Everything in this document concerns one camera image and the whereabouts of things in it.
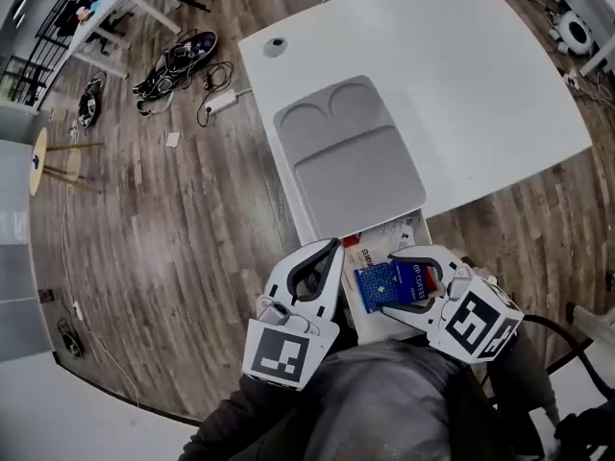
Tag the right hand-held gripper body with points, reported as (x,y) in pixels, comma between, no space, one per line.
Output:
(480,324)

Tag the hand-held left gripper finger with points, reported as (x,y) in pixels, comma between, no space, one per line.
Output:
(278,272)
(338,281)

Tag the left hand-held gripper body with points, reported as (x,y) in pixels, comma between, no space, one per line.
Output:
(278,353)

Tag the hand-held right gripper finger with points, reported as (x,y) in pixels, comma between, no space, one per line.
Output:
(449,269)
(418,317)

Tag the dark red packet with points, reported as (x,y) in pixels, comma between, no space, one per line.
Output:
(431,281)

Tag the white drawer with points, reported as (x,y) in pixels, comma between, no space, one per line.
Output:
(384,329)

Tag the red snack packet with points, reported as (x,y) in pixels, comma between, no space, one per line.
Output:
(350,241)

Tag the blue coffee packet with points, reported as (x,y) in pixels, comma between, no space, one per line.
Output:
(384,288)

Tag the person's left forearm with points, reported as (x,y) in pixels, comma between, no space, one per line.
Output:
(240,420)

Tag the person's right forearm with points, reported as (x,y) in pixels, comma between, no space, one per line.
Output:
(523,392)

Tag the person's grey clothed torso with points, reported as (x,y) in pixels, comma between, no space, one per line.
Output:
(379,401)

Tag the grey compartment tray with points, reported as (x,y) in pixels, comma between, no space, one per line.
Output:
(351,161)

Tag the black backpack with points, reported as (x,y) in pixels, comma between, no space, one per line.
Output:
(586,435)

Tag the white paper scrap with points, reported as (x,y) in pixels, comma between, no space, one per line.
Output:
(173,139)

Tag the large white power strip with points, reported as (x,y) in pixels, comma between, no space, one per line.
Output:
(221,101)

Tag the white desk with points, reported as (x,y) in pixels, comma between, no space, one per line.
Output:
(480,89)

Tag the dark waste bin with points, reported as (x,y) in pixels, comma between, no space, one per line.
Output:
(45,296)

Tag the yellow round side table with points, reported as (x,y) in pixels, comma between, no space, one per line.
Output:
(38,161)

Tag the small blue object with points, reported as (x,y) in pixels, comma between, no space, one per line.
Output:
(36,161)

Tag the white round device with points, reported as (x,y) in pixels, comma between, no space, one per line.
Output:
(576,31)

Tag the long white table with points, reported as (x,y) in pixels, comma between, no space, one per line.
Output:
(110,3)

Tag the small orange object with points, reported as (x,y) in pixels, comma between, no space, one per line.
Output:
(85,15)

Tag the light blue object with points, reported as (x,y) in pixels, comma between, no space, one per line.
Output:
(96,5)

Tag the black metal railing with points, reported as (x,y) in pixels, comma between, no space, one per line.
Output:
(43,41)

